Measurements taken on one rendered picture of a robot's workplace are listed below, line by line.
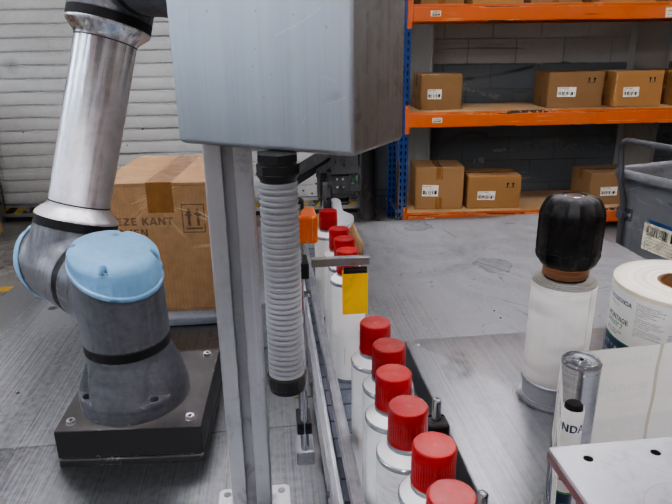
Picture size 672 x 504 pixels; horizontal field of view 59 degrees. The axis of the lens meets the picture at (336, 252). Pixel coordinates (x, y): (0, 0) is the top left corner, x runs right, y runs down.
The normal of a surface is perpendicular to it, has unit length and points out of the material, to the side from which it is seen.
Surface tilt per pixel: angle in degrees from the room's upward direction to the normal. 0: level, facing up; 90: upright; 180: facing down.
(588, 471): 0
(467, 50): 90
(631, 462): 0
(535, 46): 90
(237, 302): 90
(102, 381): 76
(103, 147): 92
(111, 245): 10
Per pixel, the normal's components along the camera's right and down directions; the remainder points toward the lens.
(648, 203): -0.93, 0.19
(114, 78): 0.74, 0.24
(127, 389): 0.24, 0.07
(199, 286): 0.03, 0.33
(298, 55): -0.48, 0.29
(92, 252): 0.09, -0.89
